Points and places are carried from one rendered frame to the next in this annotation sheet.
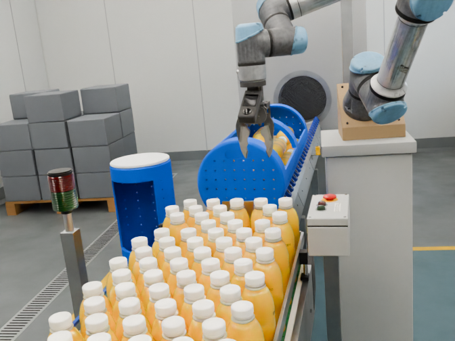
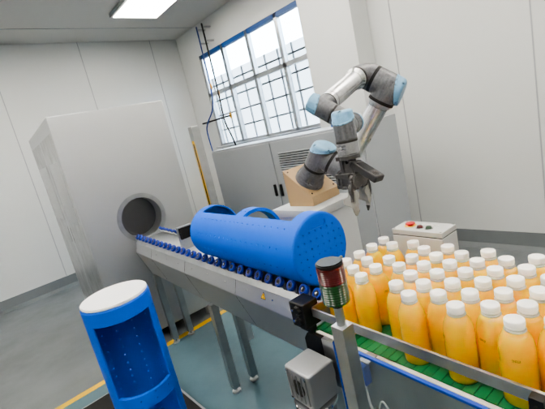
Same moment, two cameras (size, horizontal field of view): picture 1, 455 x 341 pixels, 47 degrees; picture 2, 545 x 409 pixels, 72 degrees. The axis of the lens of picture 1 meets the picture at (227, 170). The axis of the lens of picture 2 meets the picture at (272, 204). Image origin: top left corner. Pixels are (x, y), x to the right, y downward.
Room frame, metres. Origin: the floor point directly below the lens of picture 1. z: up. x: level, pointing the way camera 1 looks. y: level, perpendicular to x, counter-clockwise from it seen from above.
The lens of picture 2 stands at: (0.85, 1.08, 1.58)
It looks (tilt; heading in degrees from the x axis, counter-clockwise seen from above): 12 degrees down; 310
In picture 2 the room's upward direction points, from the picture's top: 13 degrees counter-clockwise
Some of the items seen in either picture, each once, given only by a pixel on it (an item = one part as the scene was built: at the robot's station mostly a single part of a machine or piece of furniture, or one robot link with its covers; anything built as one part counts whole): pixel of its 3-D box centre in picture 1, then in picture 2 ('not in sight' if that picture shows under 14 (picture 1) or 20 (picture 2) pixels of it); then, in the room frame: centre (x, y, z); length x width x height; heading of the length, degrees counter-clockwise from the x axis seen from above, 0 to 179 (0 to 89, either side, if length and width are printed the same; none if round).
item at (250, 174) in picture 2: not in sight; (301, 204); (3.13, -2.04, 0.72); 2.15 x 0.54 x 1.45; 170
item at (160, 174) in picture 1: (151, 248); (143, 383); (2.43, 0.40, 0.59); 0.28 x 0.28 x 0.88
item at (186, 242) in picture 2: not in sight; (186, 236); (2.87, -0.35, 1.00); 0.10 x 0.04 x 0.15; 76
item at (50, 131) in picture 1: (70, 147); not in sight; (5.49, 1.62, 0.59); 1.20 x 0.80 x 1.19; 80
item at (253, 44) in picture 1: (251, 44); (344, 126); (1.46, -0.09, 1.52); 0.09 x 0.08 x 0.11; 102
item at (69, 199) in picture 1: (64, 198); (334, 290); (1.30, 0.42, 1.18); 0.06 x 0.06 x 0.05
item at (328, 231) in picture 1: (330, 222); (424, 238); (1.31, -0.25, 1.05); 0.20 x 0.10 x 0.10; 166
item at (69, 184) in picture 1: (61, 181); (331, 273); (1.30, 0.42, 1.23); 0.06 x 0.06 x 0.04
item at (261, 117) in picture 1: (254, 103); (350, 171); (1.47, -0.09, 1.36); 0.09 x 0.08 x 0.12; 166
